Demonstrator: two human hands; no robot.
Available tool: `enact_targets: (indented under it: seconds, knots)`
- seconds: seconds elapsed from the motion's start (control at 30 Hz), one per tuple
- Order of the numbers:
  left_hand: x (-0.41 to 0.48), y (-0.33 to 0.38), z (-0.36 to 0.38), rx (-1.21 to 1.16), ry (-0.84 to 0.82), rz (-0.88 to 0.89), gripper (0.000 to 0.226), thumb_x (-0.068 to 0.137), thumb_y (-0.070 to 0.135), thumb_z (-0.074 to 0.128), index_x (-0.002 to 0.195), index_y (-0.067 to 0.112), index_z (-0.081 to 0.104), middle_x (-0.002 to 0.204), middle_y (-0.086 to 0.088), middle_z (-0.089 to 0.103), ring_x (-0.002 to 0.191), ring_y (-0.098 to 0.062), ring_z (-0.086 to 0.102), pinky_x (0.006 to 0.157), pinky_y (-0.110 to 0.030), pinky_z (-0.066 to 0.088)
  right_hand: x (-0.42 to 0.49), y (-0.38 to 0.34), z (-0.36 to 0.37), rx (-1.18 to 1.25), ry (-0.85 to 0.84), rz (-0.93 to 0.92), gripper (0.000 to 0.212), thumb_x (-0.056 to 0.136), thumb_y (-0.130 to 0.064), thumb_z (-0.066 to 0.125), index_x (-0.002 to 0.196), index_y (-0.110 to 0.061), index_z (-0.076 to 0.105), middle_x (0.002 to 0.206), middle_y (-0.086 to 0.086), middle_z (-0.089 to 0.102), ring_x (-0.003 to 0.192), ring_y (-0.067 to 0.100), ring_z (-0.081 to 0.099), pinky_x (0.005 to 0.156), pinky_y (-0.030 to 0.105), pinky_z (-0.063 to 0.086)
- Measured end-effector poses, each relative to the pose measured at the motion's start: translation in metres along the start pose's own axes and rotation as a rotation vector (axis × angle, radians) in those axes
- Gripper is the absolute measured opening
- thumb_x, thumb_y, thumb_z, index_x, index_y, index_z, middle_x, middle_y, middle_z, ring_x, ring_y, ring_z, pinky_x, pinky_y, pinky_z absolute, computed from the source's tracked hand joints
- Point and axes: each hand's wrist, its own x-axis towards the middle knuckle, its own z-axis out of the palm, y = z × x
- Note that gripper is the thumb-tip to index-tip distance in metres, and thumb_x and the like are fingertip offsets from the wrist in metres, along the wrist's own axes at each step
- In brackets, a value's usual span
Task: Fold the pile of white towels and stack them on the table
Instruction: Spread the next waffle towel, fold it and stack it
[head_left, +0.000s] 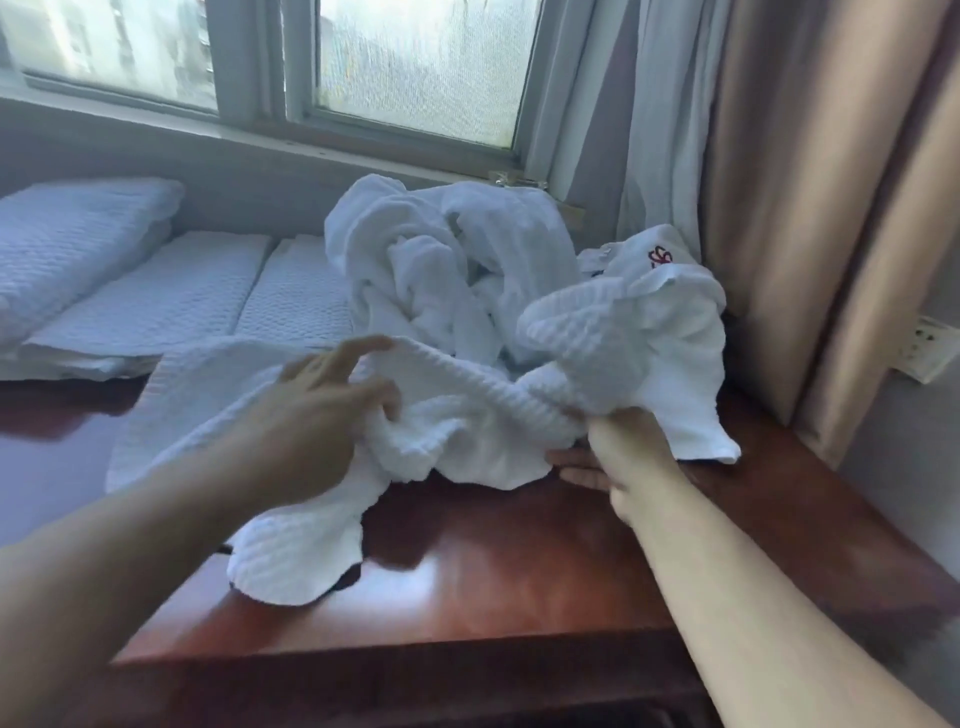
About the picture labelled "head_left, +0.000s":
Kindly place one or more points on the crumpled white terry towel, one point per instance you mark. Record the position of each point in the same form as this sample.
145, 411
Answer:
450, 255

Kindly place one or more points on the metal window latch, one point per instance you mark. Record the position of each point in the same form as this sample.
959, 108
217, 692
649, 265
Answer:
516, 178

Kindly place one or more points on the person's left thumb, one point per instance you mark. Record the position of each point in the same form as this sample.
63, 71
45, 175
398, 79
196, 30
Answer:
381, 396

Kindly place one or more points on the grey window frame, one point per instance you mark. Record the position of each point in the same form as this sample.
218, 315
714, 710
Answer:
262, 90

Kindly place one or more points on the thick folded white waffle towel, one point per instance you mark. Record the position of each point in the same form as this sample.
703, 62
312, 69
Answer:
67, 240

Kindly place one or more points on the person's right hand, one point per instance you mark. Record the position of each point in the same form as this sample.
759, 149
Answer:
630, 465

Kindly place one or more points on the white towel with red emblem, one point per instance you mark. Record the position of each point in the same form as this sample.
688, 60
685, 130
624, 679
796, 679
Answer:
649, 255

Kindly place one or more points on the white wall socket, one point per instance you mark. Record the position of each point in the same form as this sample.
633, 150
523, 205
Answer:
930, 349

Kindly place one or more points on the person's left hand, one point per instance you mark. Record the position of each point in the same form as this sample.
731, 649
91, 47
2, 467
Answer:
307, 435

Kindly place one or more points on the person's right forearm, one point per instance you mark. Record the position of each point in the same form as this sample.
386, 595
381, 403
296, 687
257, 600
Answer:
750, 622

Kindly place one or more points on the white sheer curtain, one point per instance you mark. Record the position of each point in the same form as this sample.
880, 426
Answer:
637, 112

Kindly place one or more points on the person's right fingers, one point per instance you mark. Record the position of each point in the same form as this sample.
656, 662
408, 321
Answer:
577, 465

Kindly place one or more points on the person's left forearm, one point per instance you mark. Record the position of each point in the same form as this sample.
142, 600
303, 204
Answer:
105, 585

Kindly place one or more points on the beige curtain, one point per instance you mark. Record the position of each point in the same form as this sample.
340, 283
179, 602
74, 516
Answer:
825, 210

